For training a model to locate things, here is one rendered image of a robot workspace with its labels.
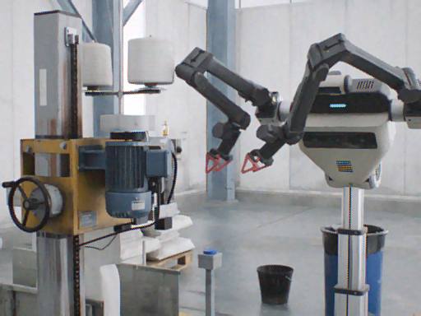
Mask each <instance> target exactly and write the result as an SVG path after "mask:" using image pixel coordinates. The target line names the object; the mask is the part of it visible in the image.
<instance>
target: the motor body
mask: <svg viewBox="0 0 421 316"><path fill-rule="evenodd" d="M105 145H106V146H105V147H104V152H105V170H104V180H105V186H106V187H109V190H107V191H105V195H104V197H105V210H106V212H107V213H108V214H109V216H111V217H117V218H142V217H145V216H147V215H148V214H149V212H150V210H151V197H153V194H151V190H149V189H148V181H149V177H146V174H145V153H146V151H148V150H149V146H151V142H140V141H131V142H125V141H122V142H105ZM106 161H107V169H106Z"/></svg>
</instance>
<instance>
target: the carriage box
mask: <svg viewBox="0 0 421 316"><path fill-rule="evenodd" d="M122 141H125V140H110V139H109V137H83V139H70V141H39V140H35V138H21V177H24V176H32V177H34V178H37V179H38V180H39V181H41V182H42V183H43V185H45V184H47V185H53V186H54V187H56V188H58V190H59V191H60V193H61V194H62V210H61V213H58V215H57V216H55V217H50V218H49V219H48V220H47V224H46V225H45V226H44V228H43V229H41V230H40V231H47V232H52V233H64V234H70V235H71V236H73V235H78V234H81V233H87V232H90V231H94V230H102V229H105V228H108V227H111V226H114V225H122V224H125V223H128V222H133V218H117V217H111V216H109V214H108V213H107V212H106V210H105V197H104V195H105V191H107V190H109V187H106V186H105V180H104V170H95V171H87V172H79V166H78V147H79V146H97V145H102V146H103V150H104V147H105V146H106V145H105V142H122ZM35 153H52V154H70V177H65V178H63V177H62V178H60V177H48V176H35ZM21 187H22V189H23V190H24V191H25V194H26V196H27V197H28V198H30V193H31V192H32V190H33V189H35V188H37V187H38V185H35V183H33V182H31V181H24V182H23V183H21ZM23 201H25V199H24V198H23V197H22V195H21V224H22V223H23V220H24V218H25V209H24V207H23V205H22V204H23ZM93 211H97V225H90V226H87V227H85V228H81V214H84V213H90V212H93ZM42 220H43V219H40V218H38V217H37V216H34V215H33V214H32V211H30V212H29V215H28V220H27V222H26V225H25V226H26V227H29V228H33V227H36V226H37V225H39V223H40V222H41V221H42Z"/></svg>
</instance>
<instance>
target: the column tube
mask: <svg viewBox="0 0 421 316"><path fill-rule="evenodd" d="M65 27H70V28H72V29H76V35H80V44H78V45H77V68H78V74H77V77H78V84H77V86H78V94H77V96H78V120H77V126H78V131H77V134H78V139H83V126H82V19H81V18H80V17H74V16H69V15H67V14H61V13H52V14H44V15H35V16H34V93H35V140H39V141H70V139H72V122H71V115H72V113H71V106H72V103H71V95H72V94H71V57H72V56H71V47H67V46H65ZM40 69H46V74H47V105H44V106H39V98H40ZM35 176H48V177H60V178H62V177H63V178H65V177H70V154H52V153H35ZM79 257H80V263H79V266H80V272H79V275H80V303H81V308H80V312H81V316H86V307H85V247H84V245H82V246H81V249H80V253H79ZM36 264H37V296H38V316H74V290H73V286H74V282H73V276H74V273H73V266H74V264H73V236H71V235H70V234H64V233H52V232H47V231H38V232H36Z"/></svg>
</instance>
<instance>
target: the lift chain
mask: <svg viewBox="0 0 421 316"><path fill-rule="evenodd" d="M71 56H72V57H71V94H72V95H71V103H72V106H71V113H72V115H71V122H72V139H78V134H77V131H78V126H77V120H78V96H77V94H78V86H77V84H78V77H77V74H78V68H77V44H76V43H75V44H72V47H71ZM78 244H80V241H79V234H78V235H73V264H74V266H73V273H74V276H73V282H74V286H73V290H74V316H81V312H80V308H81V303H80V275H79V272H80V266H79V263H80V257H79V253H80V248H78V247H77V246H78Z"/></svg>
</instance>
